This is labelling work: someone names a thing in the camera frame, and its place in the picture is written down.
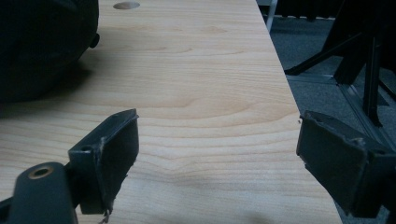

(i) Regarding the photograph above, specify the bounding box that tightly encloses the black bag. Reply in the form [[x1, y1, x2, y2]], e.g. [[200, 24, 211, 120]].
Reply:
[[0, 0, 101, 104]]

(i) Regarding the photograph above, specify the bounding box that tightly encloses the white table leg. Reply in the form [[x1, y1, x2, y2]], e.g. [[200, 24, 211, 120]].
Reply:
[[257, 0, 279, 33]]

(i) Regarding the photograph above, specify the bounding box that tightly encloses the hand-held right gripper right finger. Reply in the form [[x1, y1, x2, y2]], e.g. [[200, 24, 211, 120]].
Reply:
[[295, 109, 396, 219]]

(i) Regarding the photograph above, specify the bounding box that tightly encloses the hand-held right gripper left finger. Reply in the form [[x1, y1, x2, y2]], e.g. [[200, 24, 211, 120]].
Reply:
[[67, 108, 140, 216]]

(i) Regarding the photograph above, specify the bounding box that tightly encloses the black metal stand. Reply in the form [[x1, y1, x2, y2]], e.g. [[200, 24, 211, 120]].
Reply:
[[284, 0, 396, 128]]

